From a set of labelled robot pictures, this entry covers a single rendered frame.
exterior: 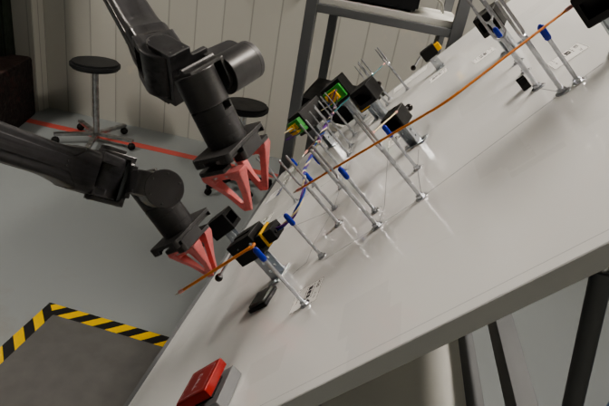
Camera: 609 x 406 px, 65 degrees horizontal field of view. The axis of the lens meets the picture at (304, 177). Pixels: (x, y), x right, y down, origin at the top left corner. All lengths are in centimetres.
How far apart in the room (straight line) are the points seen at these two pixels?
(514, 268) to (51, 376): 192
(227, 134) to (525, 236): 39
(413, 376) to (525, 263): 74
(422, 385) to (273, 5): 314
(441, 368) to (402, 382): 11
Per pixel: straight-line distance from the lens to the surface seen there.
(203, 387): 59
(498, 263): 44
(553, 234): 43
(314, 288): 65
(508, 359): 96
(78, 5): 446
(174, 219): 80
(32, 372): 219
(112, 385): 210
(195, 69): 65
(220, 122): 65
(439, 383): 115
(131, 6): 81
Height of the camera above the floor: 157
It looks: 24 degrees down
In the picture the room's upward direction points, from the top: 10 degrees clockwise
